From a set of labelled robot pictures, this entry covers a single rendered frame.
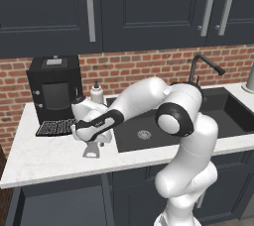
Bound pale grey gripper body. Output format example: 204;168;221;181
81;138;106;160

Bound dark open drawer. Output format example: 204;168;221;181
5;172;116;226

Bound white soap dispenser bottle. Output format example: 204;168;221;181
89;79;104;104

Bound black coffee machine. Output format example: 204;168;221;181
26;55;84;138

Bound dark lower cupboard door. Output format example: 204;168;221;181
108;163;171;226
194;150;254;223

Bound black tap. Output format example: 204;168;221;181
188;53;227;84

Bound wide dark upper cupboard door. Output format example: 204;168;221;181
0;0;103;59

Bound black sink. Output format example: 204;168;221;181
105;86;254;154

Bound grey round stand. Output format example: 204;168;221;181
240;64;254;94

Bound grey lower cupboard handle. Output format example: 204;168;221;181
196;193;205;210

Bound grey cupboard handle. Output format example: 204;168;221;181
196;193;205;210
196;0;219;38
84;0;97;44
214;0;239;37

